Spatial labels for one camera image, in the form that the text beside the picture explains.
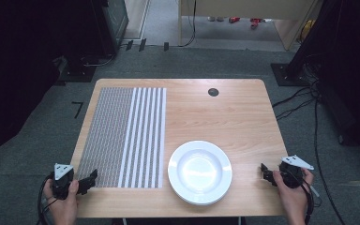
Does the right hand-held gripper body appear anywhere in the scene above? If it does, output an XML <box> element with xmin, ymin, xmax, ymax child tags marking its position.
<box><xmin>277</xmin><ymin>155</ymin><xmax>315</xmax><ymax>189</ymax></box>

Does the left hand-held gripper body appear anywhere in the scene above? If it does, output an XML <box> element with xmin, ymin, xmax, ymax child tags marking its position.
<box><xmin>50</xmin><ymin>162</ymin><xmax>80</xmax><ymax>201</ymax></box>

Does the person's right hand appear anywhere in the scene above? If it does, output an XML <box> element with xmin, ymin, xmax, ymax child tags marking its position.
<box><xmin>272</xmin><ymin>168</ymin><xmax>315</xmax><ymax>225</ymax></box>

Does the person's left hand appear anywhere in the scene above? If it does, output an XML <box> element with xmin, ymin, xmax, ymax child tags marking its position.
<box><xmin>42</xmin><ymin>178</ymin><xmax>80</xmax><ymax>225</ymax></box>

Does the grey woven white-striped placemat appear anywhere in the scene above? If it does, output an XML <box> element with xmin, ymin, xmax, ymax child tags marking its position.
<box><xmin>75</xmin><ymin>86</ymin><xmax>168</xmax><ymax>189</ymax></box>

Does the white round plate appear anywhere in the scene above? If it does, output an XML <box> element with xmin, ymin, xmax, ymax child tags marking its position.
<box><xmin>167</xmin><ymin>140</ymin><xmax>233</xmax><ymax>206</ymax></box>

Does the black corner floor tape mark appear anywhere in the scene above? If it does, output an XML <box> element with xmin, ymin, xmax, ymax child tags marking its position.
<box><xmin>71</xmin><ymin>100</ymin><xmax>84</xmax><ymax>120</ymax></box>

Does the black slanted stand with base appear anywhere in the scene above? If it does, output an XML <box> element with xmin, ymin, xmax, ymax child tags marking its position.
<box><xmin>270</xmin><ymin>0</ymin><xmax>329</xmax><ymax>87</ymax></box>

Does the black equipment stand with base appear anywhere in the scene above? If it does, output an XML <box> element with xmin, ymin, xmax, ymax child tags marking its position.
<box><xmin>54</xmin><ymin>0</ymin><xmax>129</xmax><ymax>84</ymax></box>

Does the dark curtain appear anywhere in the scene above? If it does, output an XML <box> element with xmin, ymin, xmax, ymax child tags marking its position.
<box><xmin>0</xmin><ymin>0</ymin><xmax>62</xmax><ymax>163</ymax></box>

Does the yellow object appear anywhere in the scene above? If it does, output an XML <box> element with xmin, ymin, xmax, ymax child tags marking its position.
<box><xmin>299</xmin><ymin>19</ymin><xmax>317</xmax><ymax>44</ymax></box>

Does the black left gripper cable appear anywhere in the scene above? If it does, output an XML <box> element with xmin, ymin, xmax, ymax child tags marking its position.
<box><xmin>37</xmin><ymin>173</ymin><xmax>59</xmax><ymax>225</ymax></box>

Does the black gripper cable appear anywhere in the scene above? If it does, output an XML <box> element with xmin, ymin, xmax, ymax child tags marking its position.
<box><xmin>37</xmin><ymin>173</ymin><xmax>59</xmax><ymax>225</ymax></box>
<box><xmin>296</xmin><ymin>174</ymin><xmax>315</xmax><ymax>224</ymax></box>

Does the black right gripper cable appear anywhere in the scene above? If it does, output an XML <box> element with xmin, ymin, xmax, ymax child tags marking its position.
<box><xmin>296</xmin><ymin>174</ymin><xmax>315</xmax><ymax>224</ymax></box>

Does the long black floor cable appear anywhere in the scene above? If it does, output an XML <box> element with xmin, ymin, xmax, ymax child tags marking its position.
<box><xmin>312</xmin><ymin>98</ymin><xmax>347</xmax><ymax>225</ymax></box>

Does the red tool with handle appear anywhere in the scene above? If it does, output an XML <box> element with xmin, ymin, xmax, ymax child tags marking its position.
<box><xmin>249</xmin><ymin>17</ymin><xmax>266</xmax><ymax>30</ymax></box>

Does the black hanging cable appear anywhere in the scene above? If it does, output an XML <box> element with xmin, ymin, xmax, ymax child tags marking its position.
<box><xmin>181</xmin><ymin>0</ymin><xmax>199</xmax><ymax>49</ymax></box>

